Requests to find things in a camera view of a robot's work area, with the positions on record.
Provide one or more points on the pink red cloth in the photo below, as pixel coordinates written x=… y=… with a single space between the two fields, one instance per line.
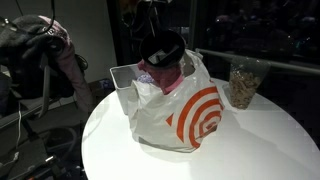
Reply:
x=165 y=78

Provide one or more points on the white orange target plastic bag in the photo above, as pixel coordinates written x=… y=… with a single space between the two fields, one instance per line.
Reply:
x=150 y=120

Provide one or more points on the white plastic storage box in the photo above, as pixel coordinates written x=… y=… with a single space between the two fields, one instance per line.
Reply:
x=121 y=78

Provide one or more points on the dark cardboard box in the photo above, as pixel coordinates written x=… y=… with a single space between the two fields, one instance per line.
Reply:
x=103 y=86

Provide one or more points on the clear bag of snacks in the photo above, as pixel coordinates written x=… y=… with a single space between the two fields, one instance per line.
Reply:
x=243 y=90

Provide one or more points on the pink garment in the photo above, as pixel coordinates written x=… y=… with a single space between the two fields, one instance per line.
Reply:
x=73 y=76

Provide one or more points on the grey office chair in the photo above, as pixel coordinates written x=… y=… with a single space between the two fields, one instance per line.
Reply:
x=45 y=90

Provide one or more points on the black floor equipment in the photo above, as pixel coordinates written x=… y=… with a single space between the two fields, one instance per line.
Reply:
x=50 y=166

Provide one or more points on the metal window handrail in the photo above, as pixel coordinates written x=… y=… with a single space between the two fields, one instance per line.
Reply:
x=293 y=67

